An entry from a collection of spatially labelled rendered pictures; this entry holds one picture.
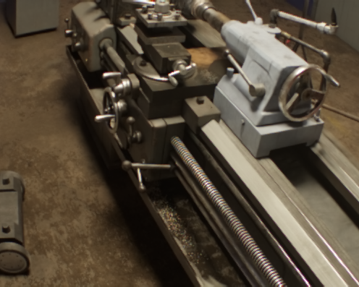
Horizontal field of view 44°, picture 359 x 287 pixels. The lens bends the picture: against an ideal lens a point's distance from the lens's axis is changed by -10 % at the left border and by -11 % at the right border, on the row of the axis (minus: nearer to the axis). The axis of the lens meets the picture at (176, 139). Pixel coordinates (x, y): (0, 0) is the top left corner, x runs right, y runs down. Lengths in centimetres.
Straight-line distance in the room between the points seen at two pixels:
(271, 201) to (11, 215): 131
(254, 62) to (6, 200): 139
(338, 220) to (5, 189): 162
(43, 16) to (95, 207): 243
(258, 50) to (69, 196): 144
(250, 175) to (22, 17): 332
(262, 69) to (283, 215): 53
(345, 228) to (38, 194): 172
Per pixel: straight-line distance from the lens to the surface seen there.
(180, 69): 181
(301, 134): 179
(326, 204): 179
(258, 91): 167
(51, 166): 292
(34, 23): 461
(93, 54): 270
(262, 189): 158
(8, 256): 225
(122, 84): 193
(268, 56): 170
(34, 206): 267
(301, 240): 145
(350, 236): 171
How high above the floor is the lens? 183
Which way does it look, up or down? 35 degrees down
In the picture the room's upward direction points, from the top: 7 degrees clockwise
